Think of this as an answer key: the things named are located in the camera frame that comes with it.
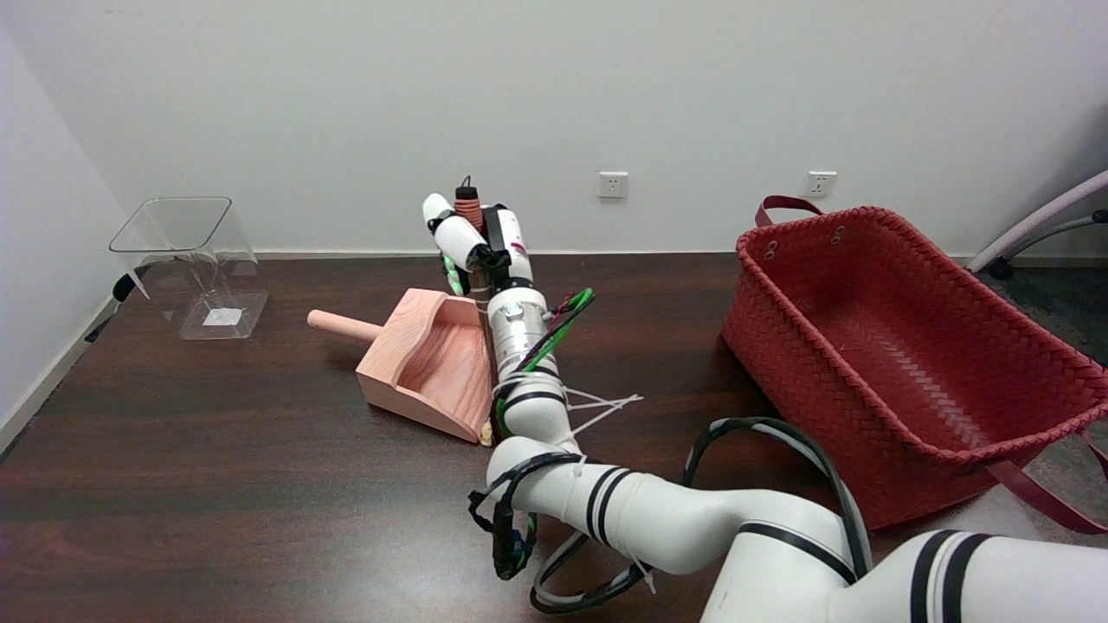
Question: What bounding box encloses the green and black robot cable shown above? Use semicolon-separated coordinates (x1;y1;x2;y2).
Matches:
467;288;596;581

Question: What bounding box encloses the black and grey robot cable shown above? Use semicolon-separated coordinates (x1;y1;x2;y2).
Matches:
530;417;871;615

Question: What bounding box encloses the red woven basket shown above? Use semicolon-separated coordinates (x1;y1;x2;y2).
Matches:
720;196;1108;535

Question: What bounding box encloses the brown bristle hand broom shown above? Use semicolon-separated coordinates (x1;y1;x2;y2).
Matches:
454;176;499;442

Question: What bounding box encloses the clear plastic container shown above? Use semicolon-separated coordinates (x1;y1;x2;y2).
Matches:
109;196;269;341

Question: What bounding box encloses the grey office chair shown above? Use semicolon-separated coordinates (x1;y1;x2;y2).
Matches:
967;169;1108;279

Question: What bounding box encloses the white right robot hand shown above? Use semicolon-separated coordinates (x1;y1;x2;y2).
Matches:
422;192;534;295

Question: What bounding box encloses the wooden dustpan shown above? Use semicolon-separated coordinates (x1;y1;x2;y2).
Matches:
307;288;496;445

